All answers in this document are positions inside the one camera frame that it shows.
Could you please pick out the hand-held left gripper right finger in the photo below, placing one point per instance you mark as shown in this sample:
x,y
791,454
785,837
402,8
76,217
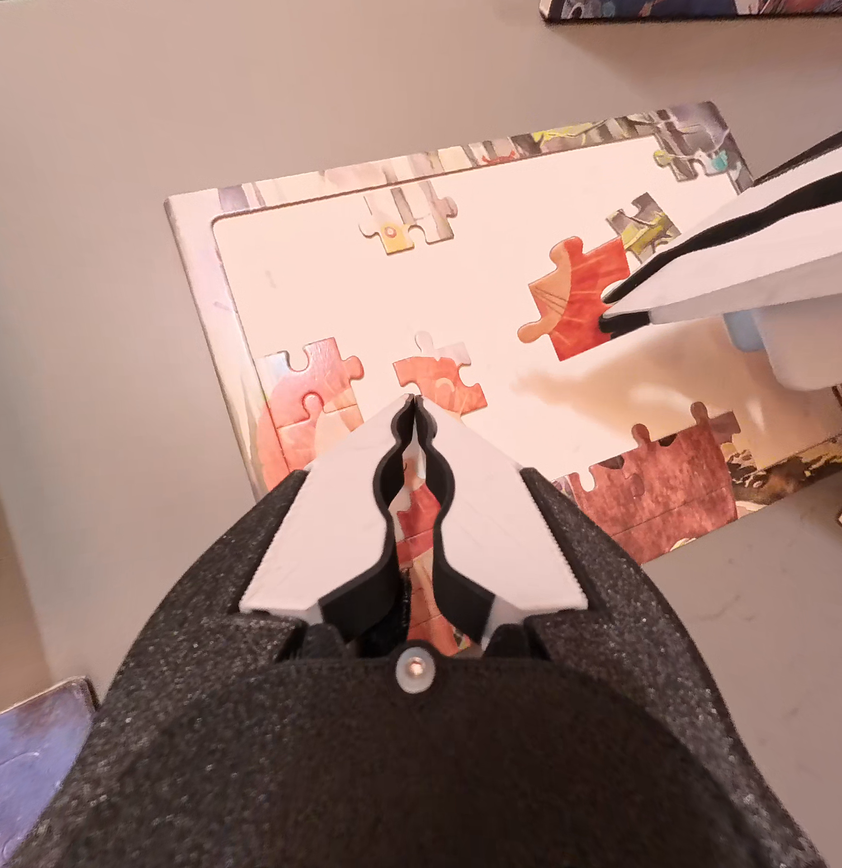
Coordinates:
x,y
509,536

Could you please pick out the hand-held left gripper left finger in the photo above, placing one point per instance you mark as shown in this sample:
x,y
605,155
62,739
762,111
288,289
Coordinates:
x,y
312,536

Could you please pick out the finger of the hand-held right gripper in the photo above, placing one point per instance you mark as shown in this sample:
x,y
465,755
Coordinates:
x,y
801,190
767,271

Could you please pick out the assembled lion puzzle pieces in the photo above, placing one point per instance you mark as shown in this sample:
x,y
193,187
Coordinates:
x,y
312,420

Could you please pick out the orange puzzle piece grey knob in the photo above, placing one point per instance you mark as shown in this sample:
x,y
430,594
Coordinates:
x,y
441,380

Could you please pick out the whiskered orange puzzle piece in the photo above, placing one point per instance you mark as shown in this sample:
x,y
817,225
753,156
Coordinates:
x,y
577,298

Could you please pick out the lion jigsaw puzzle board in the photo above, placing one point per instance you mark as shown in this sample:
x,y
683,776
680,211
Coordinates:
x,y
462,291

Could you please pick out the grey desk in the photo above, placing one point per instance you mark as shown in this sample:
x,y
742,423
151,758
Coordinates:
x,y
190,102

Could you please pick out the grey yellow-green puzzle piece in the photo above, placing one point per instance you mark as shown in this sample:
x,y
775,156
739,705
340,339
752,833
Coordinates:
x,y
638,224

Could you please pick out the assembled brown trunk puzzle pieces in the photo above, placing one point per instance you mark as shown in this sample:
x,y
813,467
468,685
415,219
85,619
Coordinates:
x,y
665,488

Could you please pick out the illustrated puzzle box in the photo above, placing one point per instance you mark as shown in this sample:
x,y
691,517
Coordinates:
x,y
665,8

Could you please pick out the grey puzzle piece yellow dot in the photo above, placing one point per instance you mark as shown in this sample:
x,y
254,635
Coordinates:
x,y
407,217

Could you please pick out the astronaut jigsaw puzzle board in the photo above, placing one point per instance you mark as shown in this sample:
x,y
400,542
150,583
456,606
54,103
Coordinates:
x,y
27,766

